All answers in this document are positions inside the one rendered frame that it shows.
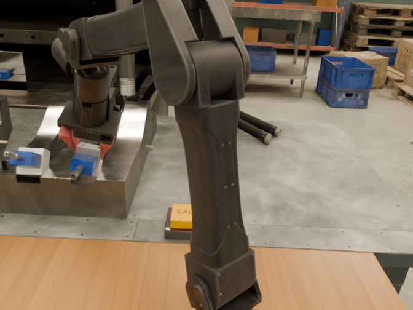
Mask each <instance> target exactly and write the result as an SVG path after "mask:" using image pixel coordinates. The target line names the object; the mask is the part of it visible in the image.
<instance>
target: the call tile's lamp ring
mask: <svg viewBox="0 0 413 310"><path fill-rule="evenodd" d="M171 210H172V207H169V209H168V215H167V222H166V226H165V230H166V231H192V229H183V228H169V224H170V217H171Z"/></svg>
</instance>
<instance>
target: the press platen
mask: <svg viewBox="0 0 413 310"><path fill-rule="evenodd" d="M108 13H111V12H110V11H97V10H74V9H50V8H38V7H14V6H0V42H9V43H22V44H46V45H52V44H53V42H54V41H55V40H56V38H57V37H58V29H59V28H69V26H70V23H71V22H72V21H75V20H77V19H80V18H84V17H93V16H96V15H101V14H108Z"/></svg>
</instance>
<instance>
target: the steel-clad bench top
mask: <svg viewBox="0 0 413 310"><path fill-rule="evenodd" d="M46 111H47V110H46V109H21V108H9V112H10V118H11V122H12V128H13V129H12V132H11V134H10V137H9V140H8V145H6V148H5V150H4V153H5V152H6V151H18V150H19V147H22V148H24V147H25V146H27V145H28V144H29V143H30V142H32V141H33V140H34V138H35V137H36V135H37V133H38V131H39V129H40V127H41V124H42V121H43V119H44V116H45V113H46ZM265 122H268V123H269V124H272V125H274V126H276V127H279V128H281V134H280V135H279V137H276V136H274V135H272V134H269V133H268V134H269V135H271V136H272V139H271V141H270V142H269V143H268V144H265V143H264V142H262V141H260V140H258V139H257V138H255V137H253V136H251V135H250V134H248V133H246V132H244V131H243V130H241V129H239V128H237V159H238V175H239V185H240V202H241V208H242V217H243V224H244V227H245V231H246V235H247V236H248V240H249V247H265V248H292V249H306V250H333V251H347V252H372V253H389V254H403V255H413V218H412V217H411V215H410V214H409V212H408V211H407V210H406V209H405V208H404V206H403V205H402V204H401V203H400V201H399V200H398V199H397V198H396V196H395V195H394V194H393V193H392V192H391V190H390V189H389V188H388V186H387V185H386V184H385V183H384V181H383V180H382V179H381V178H380V177H379V176H378V174H377V173H376V171H375V170H374V169H373V168H372V167H371V165H370V164H369V163H368V161H367V160H366V159H365V158H364V157H363V155H362V154H361V153H360V152H359V151H358V149H357V148H356V147H355V145H354V144H353V143H352V142H351V141H350V139H349V138H348V137H347V136H346V134H345V133H344V132H343V131H342V129H341V128H340V127H339V126H338V125H337V124H324V123H311V122H286V121H265ZM264 132H265V131H264ZM265 133H267V132H265ZM151 146H154V149H153V150H151V149H150V150H149V153H148V155H147V159H146V162H145V165H144V168H143V171H142V174H141V177H140V180H139V183H138V186H137V189H136V192H135V195H134V198H133V200H132V204H131V206H130V210H129V212H128V215H127V218H100V217H73V216H59V215H33V214H19V213H1V209H0V236H20V237H47V238H61V239H88V240H115V241H129V242H132V241H133V242H156V243H170V244H190V240H189V239H165V238H164V230H165V224H166V220H167V213H168V208H169V207H172V206H173V204H188V205H191V199H190V192H189V182H188V176H187V165H186V155H185V151H184V145H183V139H182V136H181V132H180V129H179V126H178V123H177V122H176V120H175V117H174V116H161V115H157V130H156V132H155V135H154V139H153V141H152V145H151ZM4 153H3V155H2V158H1V161H8V160H9V159H10V158H9V157H6V156H5V154H4ZM1 161H0V168H1V167H2V164H1ZM135 230H136V231H135Z"/></svg>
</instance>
